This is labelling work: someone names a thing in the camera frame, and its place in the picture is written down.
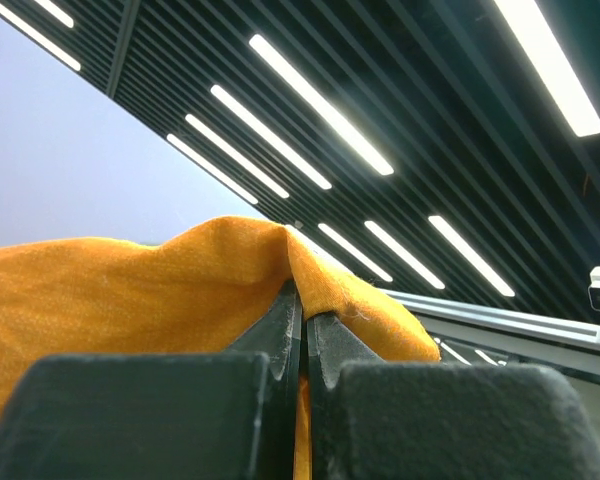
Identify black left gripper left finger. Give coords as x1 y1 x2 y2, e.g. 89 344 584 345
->
0 282 302 479

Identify yellow pillowcase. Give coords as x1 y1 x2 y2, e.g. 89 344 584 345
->
0 217 440 479

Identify ceiling light strips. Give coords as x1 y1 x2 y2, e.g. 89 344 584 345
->
0 1 600 315

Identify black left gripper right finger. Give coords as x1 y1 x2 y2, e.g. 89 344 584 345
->
305 314 600 479

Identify aluminium frame post right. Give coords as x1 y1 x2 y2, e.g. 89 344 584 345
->
381 289 600 351

